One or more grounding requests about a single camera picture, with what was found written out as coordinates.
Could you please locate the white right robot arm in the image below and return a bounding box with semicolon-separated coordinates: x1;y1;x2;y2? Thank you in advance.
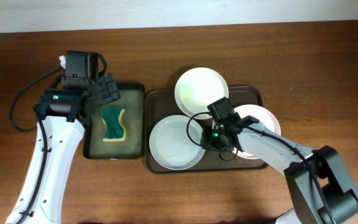
201;114;358;223

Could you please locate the white plate right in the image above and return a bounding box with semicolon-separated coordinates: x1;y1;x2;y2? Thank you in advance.
232;105;281;159

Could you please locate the grey white plate bottom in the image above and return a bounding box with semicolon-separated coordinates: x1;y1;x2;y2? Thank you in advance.
149;115;205;170

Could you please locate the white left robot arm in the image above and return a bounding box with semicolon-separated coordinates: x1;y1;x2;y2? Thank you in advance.
6;73;119;223

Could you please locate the cream plate top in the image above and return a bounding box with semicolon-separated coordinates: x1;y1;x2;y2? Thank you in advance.
174;67;229;117

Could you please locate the black water tray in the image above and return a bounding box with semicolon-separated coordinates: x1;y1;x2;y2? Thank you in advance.
83;82;145;159

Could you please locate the green yellow sponge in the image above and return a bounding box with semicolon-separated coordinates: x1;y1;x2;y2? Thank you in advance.
101;107;127;142

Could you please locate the brown serving tray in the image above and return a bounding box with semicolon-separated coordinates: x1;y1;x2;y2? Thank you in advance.
144;86;268;174

